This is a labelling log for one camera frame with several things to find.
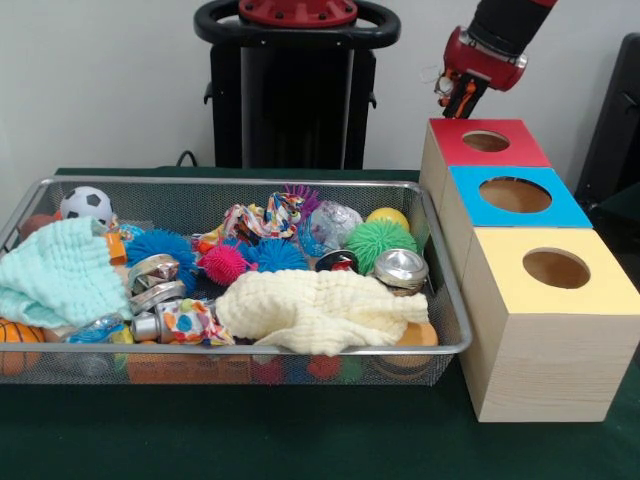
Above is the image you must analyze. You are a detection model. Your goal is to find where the wooden box with three holes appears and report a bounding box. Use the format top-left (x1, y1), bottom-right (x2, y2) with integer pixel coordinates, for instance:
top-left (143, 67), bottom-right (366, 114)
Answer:
top-left (418, 117), bottom-right (640, 424)

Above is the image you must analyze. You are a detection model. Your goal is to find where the cream yellow cloth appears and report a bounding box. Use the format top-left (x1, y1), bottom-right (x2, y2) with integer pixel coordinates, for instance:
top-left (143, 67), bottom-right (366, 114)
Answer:
top-left (214, 269), bottom-right (430, 357)

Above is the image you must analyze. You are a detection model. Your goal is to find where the shallow mesh bin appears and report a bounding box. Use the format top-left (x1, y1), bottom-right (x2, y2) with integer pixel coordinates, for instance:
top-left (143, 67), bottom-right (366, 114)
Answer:
top-left (0, 175), bottom-right (474, 387)

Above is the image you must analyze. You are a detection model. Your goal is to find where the blue spiky toy with eyes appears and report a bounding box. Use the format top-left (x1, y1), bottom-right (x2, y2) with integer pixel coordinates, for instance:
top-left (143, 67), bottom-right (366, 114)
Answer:
top-left (124, 228), bottom-right (199, 294)

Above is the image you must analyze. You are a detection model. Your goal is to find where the yellow ball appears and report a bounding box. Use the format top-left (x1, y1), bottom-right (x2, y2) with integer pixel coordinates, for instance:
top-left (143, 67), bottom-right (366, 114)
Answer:
top-left (366, 207), bottom-right (410, 231)

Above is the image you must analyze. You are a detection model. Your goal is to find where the multicolour spiky caterpillar toy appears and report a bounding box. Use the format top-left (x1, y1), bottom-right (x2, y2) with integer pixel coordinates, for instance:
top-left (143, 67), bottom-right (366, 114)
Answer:
top-left (196, 238), bottom-right (307, 286)

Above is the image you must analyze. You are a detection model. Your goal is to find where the green spiky ball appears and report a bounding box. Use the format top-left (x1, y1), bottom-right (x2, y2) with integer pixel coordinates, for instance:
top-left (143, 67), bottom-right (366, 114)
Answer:
top-left (344, 221), bottom-right (419, 277)

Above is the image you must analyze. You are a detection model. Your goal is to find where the small soccer ball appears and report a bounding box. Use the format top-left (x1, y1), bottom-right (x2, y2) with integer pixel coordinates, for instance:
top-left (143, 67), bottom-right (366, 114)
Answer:
top-left (59, 186), bottom-right (114, 226)

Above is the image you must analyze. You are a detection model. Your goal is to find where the orange striped tiger plush toy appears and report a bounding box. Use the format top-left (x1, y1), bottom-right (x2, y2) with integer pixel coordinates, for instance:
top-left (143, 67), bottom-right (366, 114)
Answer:
top-left (433, 67), bottom-right (476, 120)

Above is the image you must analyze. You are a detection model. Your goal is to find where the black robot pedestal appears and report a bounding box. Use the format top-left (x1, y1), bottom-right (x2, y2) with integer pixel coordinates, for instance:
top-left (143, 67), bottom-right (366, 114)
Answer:
top-left (193, 0), bottom-right (402, 170)

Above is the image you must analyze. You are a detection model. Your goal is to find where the black stand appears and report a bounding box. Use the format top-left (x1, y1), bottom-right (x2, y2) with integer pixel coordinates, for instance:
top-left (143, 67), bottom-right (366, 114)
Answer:
top-left (574, 32), bottom-right (640, 201)

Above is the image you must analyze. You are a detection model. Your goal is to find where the colourful knotted cloth toy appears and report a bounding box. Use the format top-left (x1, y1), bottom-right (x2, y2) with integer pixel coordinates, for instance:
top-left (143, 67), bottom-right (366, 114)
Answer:
top-left (192, 192), bottom-right (305, 254)

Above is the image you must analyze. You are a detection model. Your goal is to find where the dark green tablecloth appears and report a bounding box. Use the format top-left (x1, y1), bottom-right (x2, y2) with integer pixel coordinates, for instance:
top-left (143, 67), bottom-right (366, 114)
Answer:
top-left (0, 167), bottom-right (640, 480)
top-left (597, 182), bottom-right (640, 226)

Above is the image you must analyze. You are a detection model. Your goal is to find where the small orange basketball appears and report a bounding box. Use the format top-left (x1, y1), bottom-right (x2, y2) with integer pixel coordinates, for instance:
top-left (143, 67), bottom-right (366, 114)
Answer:
top-left (0, 319), bottom-right (45, 345)

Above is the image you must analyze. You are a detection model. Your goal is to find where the crushed silver can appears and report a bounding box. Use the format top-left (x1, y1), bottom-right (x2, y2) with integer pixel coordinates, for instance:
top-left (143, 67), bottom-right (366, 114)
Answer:
top-left (373, 248), bottom-right (430, 299)

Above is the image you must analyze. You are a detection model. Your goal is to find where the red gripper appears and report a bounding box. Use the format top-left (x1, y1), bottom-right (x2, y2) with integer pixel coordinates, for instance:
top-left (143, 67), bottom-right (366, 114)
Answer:
top-left (441, 25), bottom-right (529, 121)

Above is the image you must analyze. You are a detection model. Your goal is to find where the mint green cloth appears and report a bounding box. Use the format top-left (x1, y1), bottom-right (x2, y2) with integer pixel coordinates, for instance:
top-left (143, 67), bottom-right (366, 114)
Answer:
top-left (0, 215), bottom-right (134, 330)

